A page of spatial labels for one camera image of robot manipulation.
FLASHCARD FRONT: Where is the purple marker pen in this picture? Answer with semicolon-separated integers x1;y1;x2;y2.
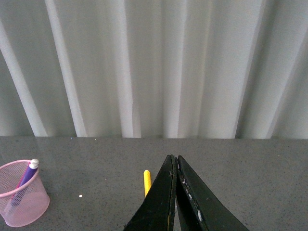
11;159;39;207

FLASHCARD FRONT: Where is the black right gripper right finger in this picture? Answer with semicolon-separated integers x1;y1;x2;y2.
176;155;248;231

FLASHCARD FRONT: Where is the white pleated curtain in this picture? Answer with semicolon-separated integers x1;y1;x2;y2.
0;0;308;139

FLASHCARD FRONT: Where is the yellow marker pen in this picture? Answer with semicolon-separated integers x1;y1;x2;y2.
143;170;152;196

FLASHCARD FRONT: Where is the pink mesh pen cup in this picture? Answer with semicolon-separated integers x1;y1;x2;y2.
0;160;50;227

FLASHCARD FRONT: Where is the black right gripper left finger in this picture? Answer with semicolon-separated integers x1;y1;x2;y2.
124;155;178;231

